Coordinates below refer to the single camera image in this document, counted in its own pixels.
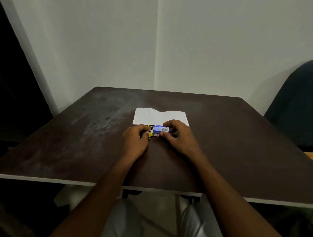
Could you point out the person's grey trousers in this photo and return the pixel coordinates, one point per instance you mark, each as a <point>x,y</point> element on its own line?
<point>156,219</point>

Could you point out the person's left thumb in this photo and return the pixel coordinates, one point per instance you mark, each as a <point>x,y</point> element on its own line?
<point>144,135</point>

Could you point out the dark blue chair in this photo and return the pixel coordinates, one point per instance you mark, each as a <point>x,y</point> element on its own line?
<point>292,107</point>

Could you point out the person's right hand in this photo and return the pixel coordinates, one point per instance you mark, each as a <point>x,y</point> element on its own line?
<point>183,141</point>

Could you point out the person's right thumb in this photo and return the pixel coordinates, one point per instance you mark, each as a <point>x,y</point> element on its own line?
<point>165,135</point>

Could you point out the person's left forearm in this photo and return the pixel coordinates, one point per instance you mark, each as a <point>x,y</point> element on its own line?
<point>97,200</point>

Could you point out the person's left hand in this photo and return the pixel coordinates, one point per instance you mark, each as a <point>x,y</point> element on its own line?
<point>133,144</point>

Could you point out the yellow black stapler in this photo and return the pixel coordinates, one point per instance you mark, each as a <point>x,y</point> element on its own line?
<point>149,130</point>

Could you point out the person's right forearm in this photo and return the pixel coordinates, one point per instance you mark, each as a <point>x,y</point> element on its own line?
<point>227,197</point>

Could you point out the white paper sheet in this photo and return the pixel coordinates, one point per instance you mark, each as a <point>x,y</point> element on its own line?
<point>159,117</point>

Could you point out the blue staple box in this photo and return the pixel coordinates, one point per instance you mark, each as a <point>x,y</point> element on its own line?
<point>160,130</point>

